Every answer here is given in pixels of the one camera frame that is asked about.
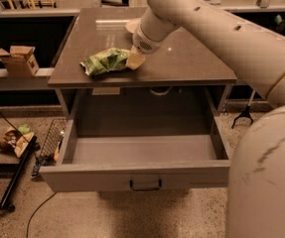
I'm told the black drawer handle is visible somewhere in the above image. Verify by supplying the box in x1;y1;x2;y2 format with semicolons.
129;179;163;191

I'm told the wire mesh basket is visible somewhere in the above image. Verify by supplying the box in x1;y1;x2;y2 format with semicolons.
31;118;67;179

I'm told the open grey top drawer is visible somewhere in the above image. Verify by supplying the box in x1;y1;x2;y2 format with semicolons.
41;87;229;192

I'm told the grey cabinet with stone top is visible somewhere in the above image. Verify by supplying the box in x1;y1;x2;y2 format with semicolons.
48;6;238;118

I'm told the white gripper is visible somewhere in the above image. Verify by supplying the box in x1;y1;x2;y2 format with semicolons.
126;23;165;70

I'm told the green jalapeno chip bag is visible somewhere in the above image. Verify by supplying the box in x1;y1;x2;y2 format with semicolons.
80;48;129;76

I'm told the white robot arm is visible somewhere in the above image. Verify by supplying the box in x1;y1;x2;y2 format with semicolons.
133;0;285;238

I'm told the brown snack bag on floor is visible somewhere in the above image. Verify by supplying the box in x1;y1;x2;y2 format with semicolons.
0;124;35;158

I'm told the reacher grabber tool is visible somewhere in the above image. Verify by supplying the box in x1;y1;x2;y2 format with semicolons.
231;90;256;128

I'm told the white paper bowl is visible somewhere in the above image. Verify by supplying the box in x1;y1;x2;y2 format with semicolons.
125;18;140;34

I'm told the black floor cable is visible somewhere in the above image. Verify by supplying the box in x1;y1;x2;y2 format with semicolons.
26;191;59;238

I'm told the open cardboard box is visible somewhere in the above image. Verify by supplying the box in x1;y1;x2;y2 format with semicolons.
0;46;39;78

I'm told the black pole on floor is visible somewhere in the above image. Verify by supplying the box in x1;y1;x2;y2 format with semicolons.
0;136;37;212

